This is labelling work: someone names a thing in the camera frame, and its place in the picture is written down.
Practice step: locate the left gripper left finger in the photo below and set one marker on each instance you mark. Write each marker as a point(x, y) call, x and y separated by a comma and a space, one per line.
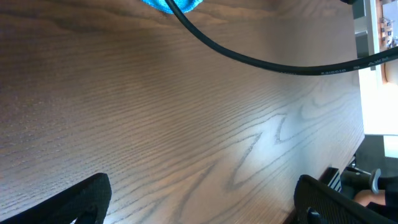
point(84, 202)

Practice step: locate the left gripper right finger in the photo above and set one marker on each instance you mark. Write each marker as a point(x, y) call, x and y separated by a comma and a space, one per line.
point(316, 202)

